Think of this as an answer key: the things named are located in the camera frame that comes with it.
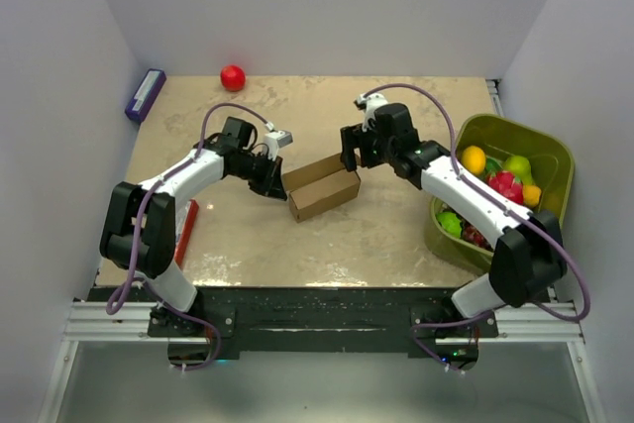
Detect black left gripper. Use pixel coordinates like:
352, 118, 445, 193
231, 153, 286, 202

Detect brown cardboard box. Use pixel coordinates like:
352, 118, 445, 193
281, 154, 361, 223

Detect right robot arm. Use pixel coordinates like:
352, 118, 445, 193
341, 94, 568, 337

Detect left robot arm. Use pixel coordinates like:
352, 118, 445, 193
99, 117, 293, 336

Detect purple rectangular box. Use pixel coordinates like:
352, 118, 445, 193
125, 68, 166, 124

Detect red rectangular packet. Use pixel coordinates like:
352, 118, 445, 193
174, 199, 199, 268

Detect red apple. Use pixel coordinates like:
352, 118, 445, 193
220, 64, 247, 92

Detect orange toy fruit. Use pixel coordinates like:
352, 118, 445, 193
460, 146, 486, 176

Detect bright green toy vegetable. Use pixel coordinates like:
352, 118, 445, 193
436, 211, 463, 239

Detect dark red toy grapes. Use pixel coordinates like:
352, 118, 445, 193
462, 225, 492, 252

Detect pink dragon fruit toy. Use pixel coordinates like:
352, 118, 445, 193
486, 170, 524, 205

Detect green toy pear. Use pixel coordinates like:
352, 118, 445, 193
502, 156, 534, 185

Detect olive green plastic basket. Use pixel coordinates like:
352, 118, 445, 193
424, 114, 575, 274

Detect yellow toy lemon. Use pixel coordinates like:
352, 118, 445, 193
522, 184, 542, 209

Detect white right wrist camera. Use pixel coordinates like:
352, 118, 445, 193
354, 92, 388, 132

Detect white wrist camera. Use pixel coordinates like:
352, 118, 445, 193
354, 92, 388, 132
264, 130, 293, 160

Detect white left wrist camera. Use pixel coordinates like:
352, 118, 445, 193
264, 130, 293, 160

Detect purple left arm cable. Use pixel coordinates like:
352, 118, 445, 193
105, 103, 273, 316

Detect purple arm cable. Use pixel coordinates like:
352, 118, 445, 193
366, 82, 592, 321
105, 103, 273, 316

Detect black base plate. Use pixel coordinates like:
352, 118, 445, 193
149, 287, 498, 359

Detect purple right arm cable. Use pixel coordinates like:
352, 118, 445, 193
366, 82, 592, 321

